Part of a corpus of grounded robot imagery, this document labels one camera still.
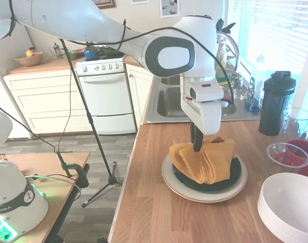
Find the red mug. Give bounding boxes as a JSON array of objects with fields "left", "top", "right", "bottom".
[{"left": 274, "top": 139, "right": 308, "bottom": 175}]

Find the clear stemmed glass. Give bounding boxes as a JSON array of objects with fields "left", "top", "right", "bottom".
[{"left": 282, "top": 108, "right": 308, "bottom": 142}]

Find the chrome sink sprayer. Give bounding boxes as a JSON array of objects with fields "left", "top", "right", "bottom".
[{"left": 232, "top": 74, "right": 243, "bottom": 92}]

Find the black tripod stand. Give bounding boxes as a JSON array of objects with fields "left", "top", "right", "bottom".
[{"left": 58, "top": 37, "right": 124, "bottom": 209}]

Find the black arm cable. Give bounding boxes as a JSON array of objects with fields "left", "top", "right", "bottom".
[{"left": 7, "top": 0, "right": 235, "bottom": 104}]

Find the stainless steel double sink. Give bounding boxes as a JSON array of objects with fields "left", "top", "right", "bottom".
[{"left": 146, "top": 75, "right": 260, "bottom": 124}]

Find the white drawer cabinet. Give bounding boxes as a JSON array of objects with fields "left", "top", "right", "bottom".
[{"left": 3, "top": 68, "right": 94, "bottom": 135}]

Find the red wrist camera mount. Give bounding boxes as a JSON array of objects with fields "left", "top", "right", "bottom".
[{"left": 219, "top": 94, "right": 233, "bottom": 108}]

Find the white stove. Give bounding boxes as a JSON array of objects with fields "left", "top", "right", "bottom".
[{"left": 76, "top": 56, "right": 137, "bottom": 135}]

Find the yellow oil bottle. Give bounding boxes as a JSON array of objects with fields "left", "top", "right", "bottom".
[{"left": 218, "top": 44, "right": 227, "bottom": 68}]

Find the white bowl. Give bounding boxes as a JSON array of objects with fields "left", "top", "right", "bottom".
[
  {"left": 257, "top": 202, "right": 308, "bottom": 243},
  {"left": 257, "top": 172, "right": 308, "bottom": 242}
]

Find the Dawn dish soap bottle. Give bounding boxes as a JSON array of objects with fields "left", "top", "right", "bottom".
[{"left": 244, "top": 54, "right": 266, "bottom": 112}]

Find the glass French press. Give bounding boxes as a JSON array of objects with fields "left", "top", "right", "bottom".
[{"left": 52, "top": 43, "right": 65, "bottom": 59}]

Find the large cream plate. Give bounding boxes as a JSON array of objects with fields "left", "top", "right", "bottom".
[{"left": 161, "top": 151, "right": 248, "bottom": 204}]

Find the clear plastic container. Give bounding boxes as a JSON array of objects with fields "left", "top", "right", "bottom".
[{"left": 267, "top": 142, "right": 308, "bottom": 175}]

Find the dark blue plate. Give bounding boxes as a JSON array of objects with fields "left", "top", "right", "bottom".
[{"left": 171, "top": 151, "right": 242, "bottom": 192}]

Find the black table clamp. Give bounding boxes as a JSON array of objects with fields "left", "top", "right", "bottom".
[{"left": 56, "top": 150, "right": 90, "bottom": 188}]

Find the blue kettle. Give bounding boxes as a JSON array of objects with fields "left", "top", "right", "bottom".
[{"left": 83, "top": 46, "right": 101, "bottom": 61}]

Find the wood framed painting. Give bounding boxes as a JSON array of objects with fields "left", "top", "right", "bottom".
[{"left": 94, "top": 0, "right": 117, "bottom": 10}]

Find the wooden fruit bowl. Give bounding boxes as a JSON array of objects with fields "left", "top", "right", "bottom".
[{"left": 14, "top": 50, "right": 45, "bottom": 67}]

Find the white window blind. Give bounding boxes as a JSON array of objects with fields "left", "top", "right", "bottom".
[
  {"left": 242, "top": 0, "right": 308, "bottom": 84},
  {"left": 226, "top": 0, "right": 242, "bottom": 46}
]

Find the grey white wall poster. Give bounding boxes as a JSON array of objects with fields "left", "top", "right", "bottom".
[{"left": 160, "top": 0, "right": 181, "bottom": 19}]

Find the black wok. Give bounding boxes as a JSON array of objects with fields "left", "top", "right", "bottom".
[{"left": 100, "top": 47, "right": 125, "bottom": 58}]

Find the yellow terry cloth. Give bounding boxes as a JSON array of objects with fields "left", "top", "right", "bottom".
[{"left": 168, "top": 134, "right": 237, "bottom": 185}]

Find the thin black hanging cable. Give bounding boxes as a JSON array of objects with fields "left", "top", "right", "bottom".
[{"left": 55, "top": 68, "right": 73, "bottom": 154}]

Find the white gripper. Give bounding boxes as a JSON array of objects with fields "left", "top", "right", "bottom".
[{"left": 181, "top": 97, "right": 223, "bottom": 152}]

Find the black shaker bottle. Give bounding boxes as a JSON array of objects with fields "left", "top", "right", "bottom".
[{"left": 258, "top": 70, "right": 297, "bottom": 137}]

